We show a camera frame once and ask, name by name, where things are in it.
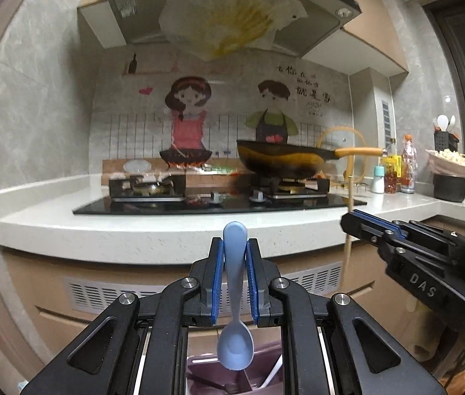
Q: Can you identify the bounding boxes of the white plastic spoons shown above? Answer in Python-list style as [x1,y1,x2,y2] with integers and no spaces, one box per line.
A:
[436,114,457,133]

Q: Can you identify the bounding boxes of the wooden chopstick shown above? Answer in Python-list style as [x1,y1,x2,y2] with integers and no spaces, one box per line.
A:
[343,152,356,274]

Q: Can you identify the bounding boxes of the light blue plastic spoon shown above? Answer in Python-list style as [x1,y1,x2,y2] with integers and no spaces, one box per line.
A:
[217,221,255,371]

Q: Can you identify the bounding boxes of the black pot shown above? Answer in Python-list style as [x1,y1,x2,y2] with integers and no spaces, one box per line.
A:
[433,173,465,203]

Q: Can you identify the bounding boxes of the black utensil caddy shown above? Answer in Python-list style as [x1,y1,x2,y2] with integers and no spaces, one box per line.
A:
[434,132,460,151]

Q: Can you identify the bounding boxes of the beige base cabinet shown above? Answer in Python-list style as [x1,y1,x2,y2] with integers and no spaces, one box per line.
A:
[2,249,385,363]

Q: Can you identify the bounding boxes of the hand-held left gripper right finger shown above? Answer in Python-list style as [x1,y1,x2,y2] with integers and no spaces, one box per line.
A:
[246,238,449,395]

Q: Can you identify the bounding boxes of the cartoon couple wall sticker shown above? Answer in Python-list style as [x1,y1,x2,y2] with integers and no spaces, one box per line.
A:
[93,47,348,173]

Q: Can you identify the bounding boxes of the white and green bottle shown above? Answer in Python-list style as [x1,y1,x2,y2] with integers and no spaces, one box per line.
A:
[371,165,386,194]

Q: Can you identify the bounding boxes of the purple utensil holder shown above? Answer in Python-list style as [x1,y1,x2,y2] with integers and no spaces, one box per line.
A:
[186,348,284,395]

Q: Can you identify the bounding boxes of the black glass gas stove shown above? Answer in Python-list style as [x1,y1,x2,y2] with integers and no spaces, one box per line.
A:
[72,171,368,215]

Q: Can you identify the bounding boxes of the dark window frame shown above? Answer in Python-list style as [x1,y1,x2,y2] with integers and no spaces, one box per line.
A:
[422,0,465,145]

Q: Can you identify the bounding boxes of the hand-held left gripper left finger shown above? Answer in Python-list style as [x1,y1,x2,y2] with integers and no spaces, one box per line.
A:
[19,236,225,395]

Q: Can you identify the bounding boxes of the grey range hood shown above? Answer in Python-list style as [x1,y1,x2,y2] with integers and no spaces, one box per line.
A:
[78,0,362,56]

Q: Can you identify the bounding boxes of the glass pot lid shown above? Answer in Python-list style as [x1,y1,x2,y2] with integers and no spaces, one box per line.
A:
[318,127,368,186]

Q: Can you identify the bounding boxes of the black wok with wooden handle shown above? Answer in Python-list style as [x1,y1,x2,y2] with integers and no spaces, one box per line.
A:
[236,139,383,179]

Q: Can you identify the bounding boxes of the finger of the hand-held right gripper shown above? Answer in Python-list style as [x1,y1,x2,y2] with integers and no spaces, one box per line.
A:
[340,210,408,251]
[397,219,465,256]

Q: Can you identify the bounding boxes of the long white vent grille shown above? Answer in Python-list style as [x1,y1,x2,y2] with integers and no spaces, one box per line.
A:
[65,261,343,311]

